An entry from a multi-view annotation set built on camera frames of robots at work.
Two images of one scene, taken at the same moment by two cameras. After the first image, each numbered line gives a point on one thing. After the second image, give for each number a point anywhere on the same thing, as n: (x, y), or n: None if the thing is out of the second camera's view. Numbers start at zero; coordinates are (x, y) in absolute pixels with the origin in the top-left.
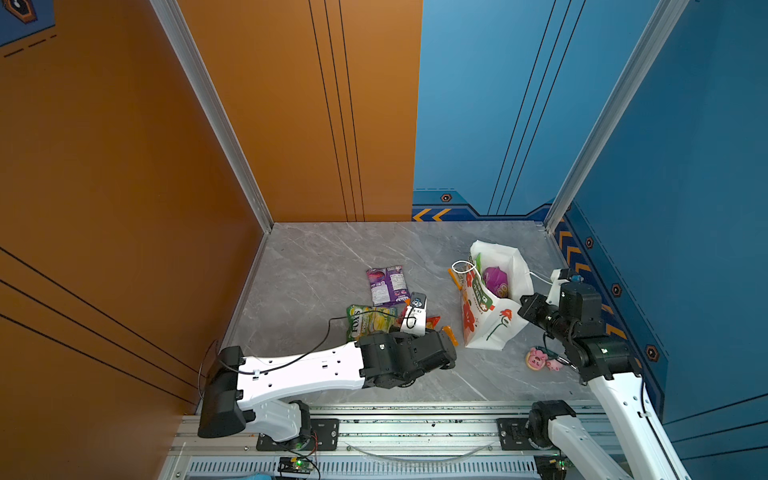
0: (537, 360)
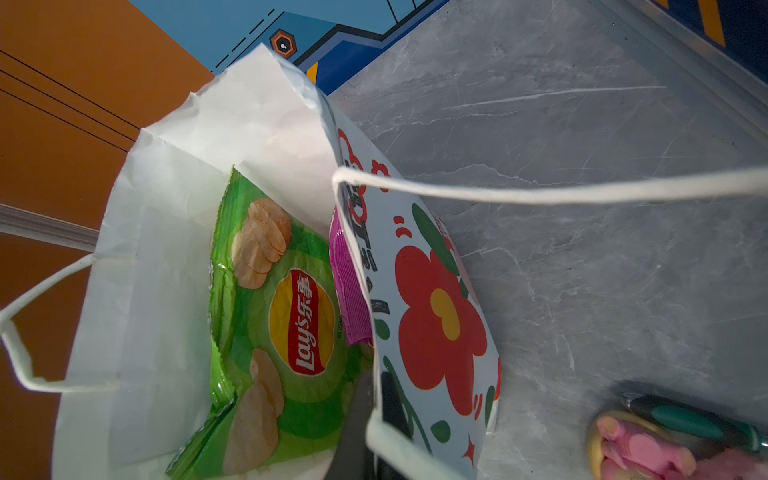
0: (662, 438)
